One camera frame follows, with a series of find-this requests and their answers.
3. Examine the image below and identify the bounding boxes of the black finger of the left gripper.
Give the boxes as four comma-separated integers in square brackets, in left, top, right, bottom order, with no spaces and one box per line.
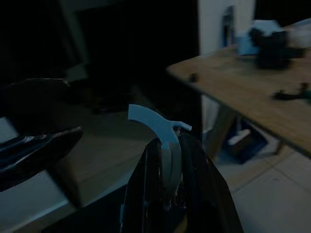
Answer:
[0,79,73,136]
[0,126,84,192]

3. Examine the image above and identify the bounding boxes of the white open paper box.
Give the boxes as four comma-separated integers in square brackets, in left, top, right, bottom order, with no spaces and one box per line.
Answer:
[237,20,277,55]

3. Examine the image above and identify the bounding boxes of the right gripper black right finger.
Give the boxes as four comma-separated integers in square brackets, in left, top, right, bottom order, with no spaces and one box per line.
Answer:
[181,133,243,233]

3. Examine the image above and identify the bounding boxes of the grey curved plastic piece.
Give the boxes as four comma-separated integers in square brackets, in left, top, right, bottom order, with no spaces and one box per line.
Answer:
[127,103,192,195]

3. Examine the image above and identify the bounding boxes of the green handled black pliers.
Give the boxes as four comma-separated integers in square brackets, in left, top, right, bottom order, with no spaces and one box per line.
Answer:
[273,83,311,101]

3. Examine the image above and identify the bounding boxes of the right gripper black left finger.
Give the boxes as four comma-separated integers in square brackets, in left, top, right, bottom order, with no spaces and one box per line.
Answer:
[120,139,171,233]

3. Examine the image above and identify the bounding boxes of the blue plastic bin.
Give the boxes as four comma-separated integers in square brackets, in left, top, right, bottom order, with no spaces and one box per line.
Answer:
[223,128,268,166]

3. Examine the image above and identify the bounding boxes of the light wooden table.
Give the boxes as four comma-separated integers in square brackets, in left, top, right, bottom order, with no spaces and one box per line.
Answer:
[166,19,311,158]

